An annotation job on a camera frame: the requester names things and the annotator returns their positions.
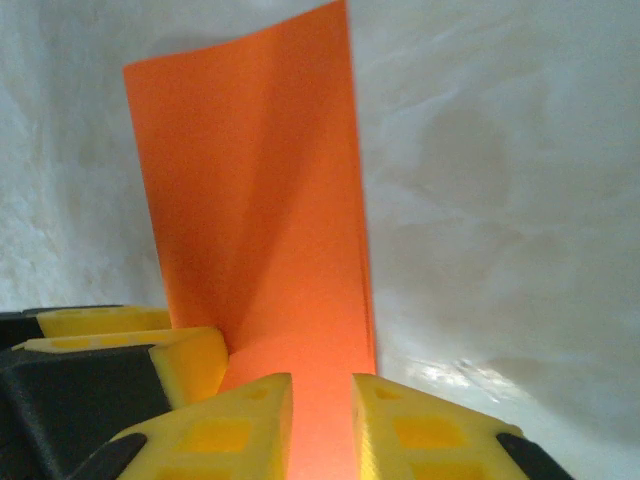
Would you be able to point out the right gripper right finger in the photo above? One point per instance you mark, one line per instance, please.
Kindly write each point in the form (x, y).
(420, 440)

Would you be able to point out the orange paper sheet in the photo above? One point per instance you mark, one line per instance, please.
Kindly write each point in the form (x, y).
(250, 200)

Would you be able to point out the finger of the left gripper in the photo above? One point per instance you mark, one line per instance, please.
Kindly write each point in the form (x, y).
(100, 320)
(80, 395)

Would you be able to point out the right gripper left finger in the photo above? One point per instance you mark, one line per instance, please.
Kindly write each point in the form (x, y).
(215, 440)

